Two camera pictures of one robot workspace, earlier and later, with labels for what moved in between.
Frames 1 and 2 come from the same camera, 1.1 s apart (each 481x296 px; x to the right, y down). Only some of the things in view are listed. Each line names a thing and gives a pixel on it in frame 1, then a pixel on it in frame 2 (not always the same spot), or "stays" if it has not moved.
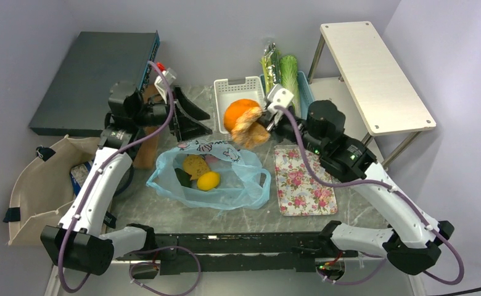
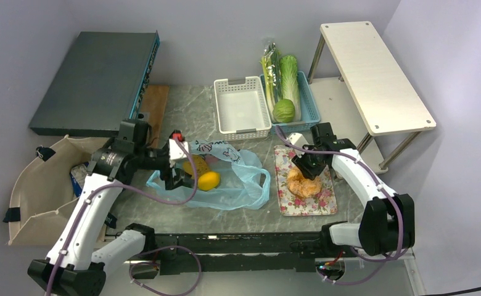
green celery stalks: (267, 74) stays
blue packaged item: (79, 174) stays
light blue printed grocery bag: (244, 184) stays
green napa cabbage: (290, 80) stays
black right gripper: (276, 122) -> (308, 172)
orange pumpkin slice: (234, 108) -> (303, 187)
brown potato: (195, 165) stays
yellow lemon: (208, 180) stays
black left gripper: (184, 126) -> (173, 181)
